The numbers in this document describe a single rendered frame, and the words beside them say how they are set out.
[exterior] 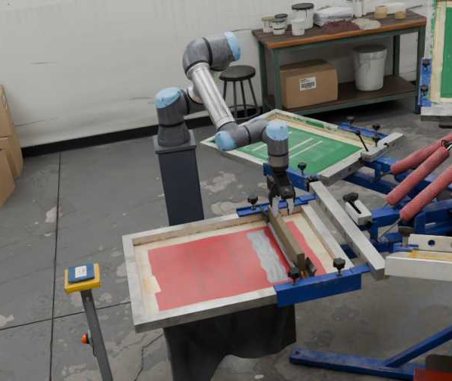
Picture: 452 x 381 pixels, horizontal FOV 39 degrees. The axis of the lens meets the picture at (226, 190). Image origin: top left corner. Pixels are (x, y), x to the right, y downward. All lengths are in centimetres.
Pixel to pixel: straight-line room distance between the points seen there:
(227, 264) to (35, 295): 203
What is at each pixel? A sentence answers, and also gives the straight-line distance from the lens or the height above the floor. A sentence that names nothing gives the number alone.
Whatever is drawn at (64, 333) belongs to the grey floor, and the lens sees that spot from 381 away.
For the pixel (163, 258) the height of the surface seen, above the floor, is 96.
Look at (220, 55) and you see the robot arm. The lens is 245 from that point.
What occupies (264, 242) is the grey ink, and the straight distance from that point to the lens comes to 248.
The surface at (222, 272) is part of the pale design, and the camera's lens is 235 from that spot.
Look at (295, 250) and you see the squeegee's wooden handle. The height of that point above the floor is 106.
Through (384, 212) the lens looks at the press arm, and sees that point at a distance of 250.
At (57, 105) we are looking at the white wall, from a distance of 607.
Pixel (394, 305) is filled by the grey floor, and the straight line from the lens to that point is 372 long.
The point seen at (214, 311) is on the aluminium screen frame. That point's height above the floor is 97.
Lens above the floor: 230
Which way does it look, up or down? 27 degrees down
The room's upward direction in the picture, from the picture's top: 6 degrees counter-clockwise
